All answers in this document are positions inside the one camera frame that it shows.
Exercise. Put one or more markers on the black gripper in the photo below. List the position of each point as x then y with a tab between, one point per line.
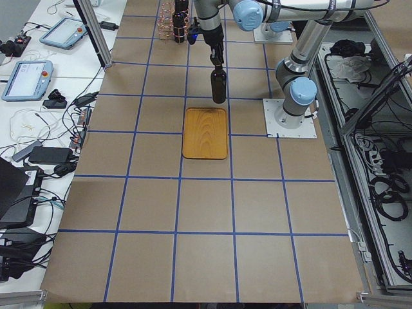
212	35

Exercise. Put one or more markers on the dark wine bottle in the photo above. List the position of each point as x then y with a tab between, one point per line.
219	84

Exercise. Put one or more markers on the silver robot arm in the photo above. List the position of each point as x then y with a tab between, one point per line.
271	19
266	44

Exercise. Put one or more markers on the dark wine bottle front basket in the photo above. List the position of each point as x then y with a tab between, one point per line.
179	24

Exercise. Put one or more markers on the dark wine bottle basket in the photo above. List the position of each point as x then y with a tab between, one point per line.
179	24
181	6

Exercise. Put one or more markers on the dark wine bottle rear basket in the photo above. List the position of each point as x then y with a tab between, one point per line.
181	6

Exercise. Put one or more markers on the wooden tray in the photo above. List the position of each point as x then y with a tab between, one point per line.
205	134

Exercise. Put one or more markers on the black power adapter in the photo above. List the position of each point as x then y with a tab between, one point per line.
108	25

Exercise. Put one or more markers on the blue teach pendant far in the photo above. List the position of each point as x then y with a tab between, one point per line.
65	34

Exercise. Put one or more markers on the blue teach pendant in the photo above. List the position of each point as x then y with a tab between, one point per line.
65	34
29	81

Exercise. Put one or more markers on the blue teach pendant near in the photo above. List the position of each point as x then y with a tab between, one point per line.
29	81

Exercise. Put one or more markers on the black power brick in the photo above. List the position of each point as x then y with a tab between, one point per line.
50	155

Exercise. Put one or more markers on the black laptop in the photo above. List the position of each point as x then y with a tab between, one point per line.
19	188

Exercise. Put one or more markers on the copper wire bottle basket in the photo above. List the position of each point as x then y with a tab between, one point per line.
165	21

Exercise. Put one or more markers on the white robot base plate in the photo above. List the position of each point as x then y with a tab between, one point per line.
279	124

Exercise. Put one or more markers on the aluminium frame post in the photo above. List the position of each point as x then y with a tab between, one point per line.
89	19

